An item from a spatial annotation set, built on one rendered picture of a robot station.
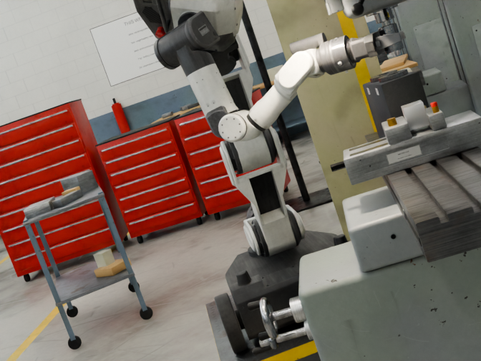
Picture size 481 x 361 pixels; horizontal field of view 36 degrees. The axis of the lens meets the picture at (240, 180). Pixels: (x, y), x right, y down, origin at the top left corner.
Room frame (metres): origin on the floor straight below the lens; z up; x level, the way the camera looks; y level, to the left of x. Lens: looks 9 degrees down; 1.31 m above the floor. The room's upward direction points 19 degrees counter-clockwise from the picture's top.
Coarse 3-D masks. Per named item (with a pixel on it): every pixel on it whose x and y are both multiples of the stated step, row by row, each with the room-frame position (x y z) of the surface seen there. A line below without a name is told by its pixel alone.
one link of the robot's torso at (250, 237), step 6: (288, 210) 2.69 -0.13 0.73; (294, 210) 2.62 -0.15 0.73; (294, 216) 2.59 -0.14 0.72; (300, 216) 2.60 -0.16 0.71; (246, 222) 2.69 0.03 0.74; (300, 222) 2.57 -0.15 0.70; (246, 228) 2.66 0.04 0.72; (300, 228) 2.57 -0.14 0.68; (246, 234) 2.68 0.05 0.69; (252, 234) 2.57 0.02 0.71; (252, 240) 2.57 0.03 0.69; (252, 246) 2.60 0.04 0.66; (258, 246) 2.56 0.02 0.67; (258, 252) 2.57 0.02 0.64
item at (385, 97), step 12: (384, 72) 2.36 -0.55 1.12; (396, 72) 2.23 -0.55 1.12; (408, 72) 2.23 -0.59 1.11; (372, 84) 2.26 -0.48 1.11; (384, 84) 2.16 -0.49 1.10; (396, 84) 2.16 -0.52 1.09; (408, 84) 2.16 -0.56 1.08; (420, 84) 2.16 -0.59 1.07; (372, 96) 2.29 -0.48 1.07; (384, 96) 2.16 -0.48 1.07; (396, 96) 2.16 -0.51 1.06; (408, 96) 2.16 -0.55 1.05; (420, 96) 2.16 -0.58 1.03; (372, 108) 2.34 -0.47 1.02; (384, 108) 2.20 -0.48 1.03; (396, 108) 2.16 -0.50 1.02; (384, 120) 2.24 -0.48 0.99
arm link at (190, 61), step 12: (168, 36) 2.10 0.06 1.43; (180, 36) 2.06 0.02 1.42; (168, 48) 2.09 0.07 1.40; (180, 48) 2.07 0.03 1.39; (192, 48) 2.06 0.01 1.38; (168, 60) 2.11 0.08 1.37; (180, 60) 2.08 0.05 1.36; (192, 60) 2.06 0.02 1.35; (204, 60) 2.06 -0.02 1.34; (192, 72) 2.06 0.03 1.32
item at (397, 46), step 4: (392, 28) 1.85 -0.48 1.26; (396, 28) 1.86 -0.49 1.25; (380, 32) 1.87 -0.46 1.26; (384, 32) 1.86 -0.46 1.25; (388, 32) 1.86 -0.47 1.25; (392, 32) 1.85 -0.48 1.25; (396, 32) 1.86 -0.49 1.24; (392, 44) 1.86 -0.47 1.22; (396, 44) 1.85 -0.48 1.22; (400, 44) 1.86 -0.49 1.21; (384, 48) 1.88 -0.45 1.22; (388, 48) 1.86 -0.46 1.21; (392, 48) 1.86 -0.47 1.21; (396, 48) 1.85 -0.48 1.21; (400, 48) 1.86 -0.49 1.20; (388, 52) 1.87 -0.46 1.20
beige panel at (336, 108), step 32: (288, 0) 3.61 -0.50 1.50; (320, 0) 3.59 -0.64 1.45; (288, 32) 3.62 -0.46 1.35; (320, 32) 3.60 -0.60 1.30; (352, 32) 3.57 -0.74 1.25; (320, 96) 3.61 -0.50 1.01; (352, 96) 3.59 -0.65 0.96; (320, 128) 3.62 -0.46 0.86; (352, 128) 3.60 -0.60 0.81; (320, 160) 3.63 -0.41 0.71; (352, 192) 3.61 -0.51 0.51
